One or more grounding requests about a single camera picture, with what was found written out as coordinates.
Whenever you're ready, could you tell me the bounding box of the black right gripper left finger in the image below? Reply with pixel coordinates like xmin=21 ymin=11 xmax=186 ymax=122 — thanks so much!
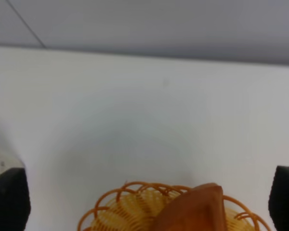
xmin=0 ymin=168 xmax=30 ymax=231

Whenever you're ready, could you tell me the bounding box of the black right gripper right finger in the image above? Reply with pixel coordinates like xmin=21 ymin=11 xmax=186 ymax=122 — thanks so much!
xmin=268 ymin=166 xmax=289 ymax=231

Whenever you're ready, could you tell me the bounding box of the orange waffle slice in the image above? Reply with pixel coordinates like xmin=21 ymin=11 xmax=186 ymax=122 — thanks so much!
xmin=150 ymin=183 xmax=227 ymax=231

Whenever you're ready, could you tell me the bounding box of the orange woven wicker basket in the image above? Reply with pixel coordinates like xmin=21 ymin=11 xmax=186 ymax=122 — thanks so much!
xmin=77 ymin=181 xmax=270 ymax=231

